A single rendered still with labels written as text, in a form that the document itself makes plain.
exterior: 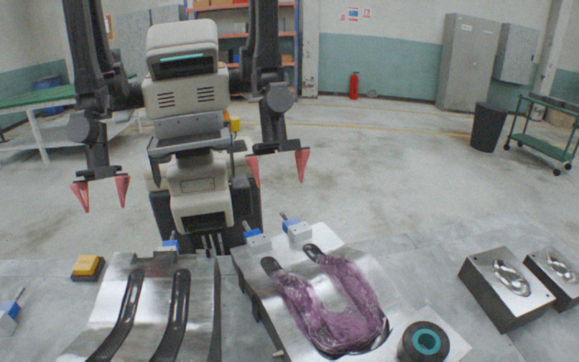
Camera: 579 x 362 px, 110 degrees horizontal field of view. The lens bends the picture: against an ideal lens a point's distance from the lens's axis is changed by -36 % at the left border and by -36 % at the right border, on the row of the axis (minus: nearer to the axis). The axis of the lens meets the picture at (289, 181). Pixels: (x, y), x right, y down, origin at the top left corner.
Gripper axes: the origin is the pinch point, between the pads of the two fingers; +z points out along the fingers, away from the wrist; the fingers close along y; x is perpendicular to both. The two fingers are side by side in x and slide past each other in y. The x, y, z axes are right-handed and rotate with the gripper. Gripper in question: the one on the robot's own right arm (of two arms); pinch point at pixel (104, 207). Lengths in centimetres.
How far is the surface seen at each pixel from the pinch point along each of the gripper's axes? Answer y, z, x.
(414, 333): 53, 24, -36
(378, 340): 51, 29, -28
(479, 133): 366, -14, 195
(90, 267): -9.8, 15.5, 4.8
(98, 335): 0.9, 21.6, -20.2
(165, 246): 11.8, 13.0, 8.7
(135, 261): 5.2, 13.9, 0.2
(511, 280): 92, 31, -28
